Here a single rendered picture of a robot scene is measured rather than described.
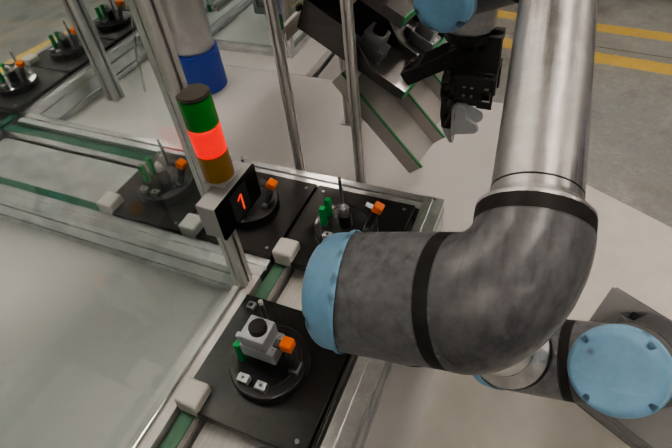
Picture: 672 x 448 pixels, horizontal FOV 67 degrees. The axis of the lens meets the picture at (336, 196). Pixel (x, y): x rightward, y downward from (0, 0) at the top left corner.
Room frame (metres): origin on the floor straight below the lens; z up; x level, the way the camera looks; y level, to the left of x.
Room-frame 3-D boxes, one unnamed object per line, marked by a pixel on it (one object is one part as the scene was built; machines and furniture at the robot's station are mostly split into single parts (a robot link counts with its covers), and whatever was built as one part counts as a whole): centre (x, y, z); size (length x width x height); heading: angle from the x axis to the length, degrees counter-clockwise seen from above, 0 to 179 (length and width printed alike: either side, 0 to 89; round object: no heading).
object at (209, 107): (0.65, 0.18, 1.38); 0.05 x 0.05 x 0.05
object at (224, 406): (0.46, 0.15, 0.96); 0.24 x 0.24 x 0.02; 62
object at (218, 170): (0.65, 0.18, 1.28); 0.05 x 0.05 x 0.05
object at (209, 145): (0.65, 0.18, 1.33); 0.05 x 0.05 x 0.05
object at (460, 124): (0.69, -0.22, 1.27); 0.06 x 0.03 x 0.09; 62
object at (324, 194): (0.76, -0.01, 1.01); 0.24 x 0.24 x 0.13; 62
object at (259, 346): (0.47, 0.16, 1.06); 0.08 x 0.04 x 0.07; 62
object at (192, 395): (0.42, 0.28, 0.97); 0.05 x 0.05 x 0.04; 62
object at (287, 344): (0.44, 0.11, 1.04); 0.04 x 0.02 x 0.08; 62
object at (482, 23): (0.71, -0.23, 1.45); 0.08 x 0.08 x 0.05
